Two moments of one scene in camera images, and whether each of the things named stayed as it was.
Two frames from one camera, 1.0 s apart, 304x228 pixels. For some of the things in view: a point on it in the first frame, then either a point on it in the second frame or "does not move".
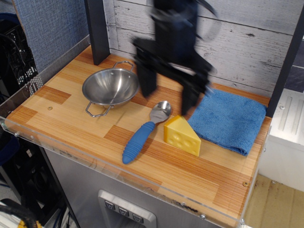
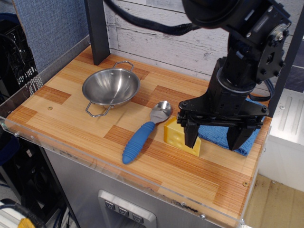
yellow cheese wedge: (178, 134) does not move
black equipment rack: (19, 77) does not move
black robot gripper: (174, 45) to (226, 103)
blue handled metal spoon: (159, 111) does not move
